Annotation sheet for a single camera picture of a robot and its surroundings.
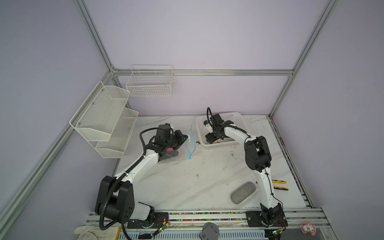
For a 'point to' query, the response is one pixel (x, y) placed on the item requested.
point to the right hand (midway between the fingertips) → (210, 136)
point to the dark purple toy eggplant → (173, 153)
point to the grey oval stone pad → (243, 192)
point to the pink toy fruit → (170, 150)
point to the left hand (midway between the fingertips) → (188, 136)
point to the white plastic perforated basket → (235, 118)
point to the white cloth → (86, 232)
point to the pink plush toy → (308, 227)
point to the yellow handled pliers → (281, 182)
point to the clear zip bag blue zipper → (186, 152)
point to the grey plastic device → (210, 231)
